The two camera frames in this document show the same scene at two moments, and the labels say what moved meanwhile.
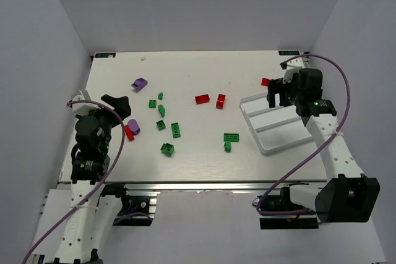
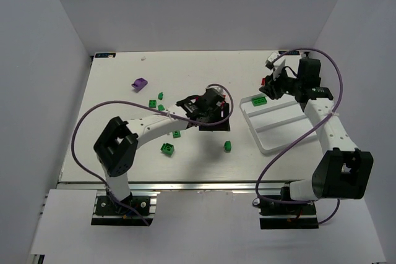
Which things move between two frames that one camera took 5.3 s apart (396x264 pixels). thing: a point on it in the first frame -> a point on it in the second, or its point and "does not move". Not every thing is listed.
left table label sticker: x=105 y=55 does not move
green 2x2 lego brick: x=152 y=103 does not move
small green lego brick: x=228 y=146 does not move
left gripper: x=114 y=111 -> x=217 y=115
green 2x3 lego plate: x=231 y=136 -> x=258 y=101
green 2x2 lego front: x=167 y=149 does not move
